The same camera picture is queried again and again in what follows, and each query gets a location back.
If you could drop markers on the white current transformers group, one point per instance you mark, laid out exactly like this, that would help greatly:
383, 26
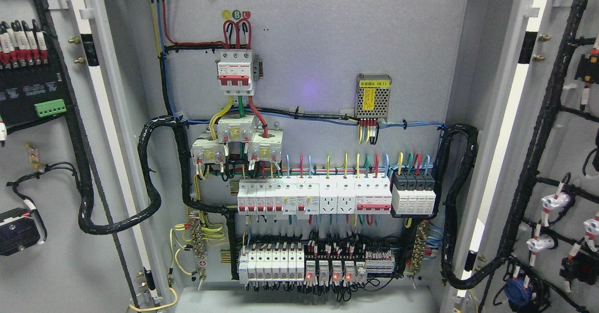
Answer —
235, 132

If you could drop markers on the white socket and breaker row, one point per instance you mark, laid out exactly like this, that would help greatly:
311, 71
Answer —
315, 195

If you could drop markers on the perforated metal power supply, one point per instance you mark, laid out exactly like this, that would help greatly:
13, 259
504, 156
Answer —
373, 95

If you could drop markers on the red white main breaker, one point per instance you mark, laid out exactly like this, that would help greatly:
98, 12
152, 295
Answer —
238, 72

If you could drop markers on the black surge protector block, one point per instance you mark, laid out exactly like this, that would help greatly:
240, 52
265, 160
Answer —
413, 195

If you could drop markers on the lower relay terminal row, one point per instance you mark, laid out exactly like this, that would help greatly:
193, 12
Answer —
314, 265

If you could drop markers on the brass ground terminal bar left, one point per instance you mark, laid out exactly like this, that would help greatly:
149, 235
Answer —
197, 226

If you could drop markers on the brass terminal bar right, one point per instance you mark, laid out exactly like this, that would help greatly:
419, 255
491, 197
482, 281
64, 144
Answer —
419, 247

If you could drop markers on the black digital power meter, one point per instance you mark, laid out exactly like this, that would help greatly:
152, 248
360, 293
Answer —
32, 80

